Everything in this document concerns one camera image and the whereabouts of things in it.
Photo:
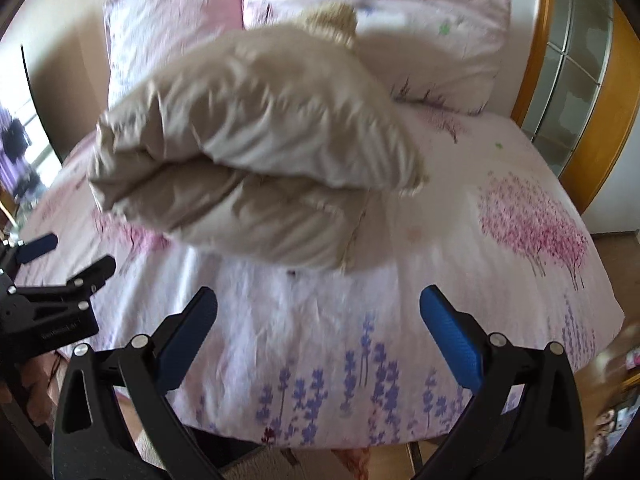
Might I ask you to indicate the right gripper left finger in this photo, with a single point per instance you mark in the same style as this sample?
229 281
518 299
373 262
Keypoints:
91 439

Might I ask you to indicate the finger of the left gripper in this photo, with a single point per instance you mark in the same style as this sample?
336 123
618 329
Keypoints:
16 253
87 282

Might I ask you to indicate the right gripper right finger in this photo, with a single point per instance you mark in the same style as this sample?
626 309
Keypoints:
524 420

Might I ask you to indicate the beige fleece coat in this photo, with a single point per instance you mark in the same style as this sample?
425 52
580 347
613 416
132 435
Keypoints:
265 144

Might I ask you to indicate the person's left hand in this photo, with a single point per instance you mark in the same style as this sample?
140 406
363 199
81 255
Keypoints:
43 378

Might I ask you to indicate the pink floral bed sheet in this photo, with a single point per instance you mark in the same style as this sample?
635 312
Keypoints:
343 359

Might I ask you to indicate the left pink floral pillow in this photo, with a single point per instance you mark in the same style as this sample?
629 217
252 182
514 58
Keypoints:
142 35

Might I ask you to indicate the pink floral pillow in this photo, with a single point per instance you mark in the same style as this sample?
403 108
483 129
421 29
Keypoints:
142 35
443 53

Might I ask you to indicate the right pink floral pillow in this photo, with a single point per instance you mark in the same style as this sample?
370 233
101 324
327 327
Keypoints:
443 53

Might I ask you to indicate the window with dark frame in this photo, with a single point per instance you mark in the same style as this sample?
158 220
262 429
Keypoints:
29 164

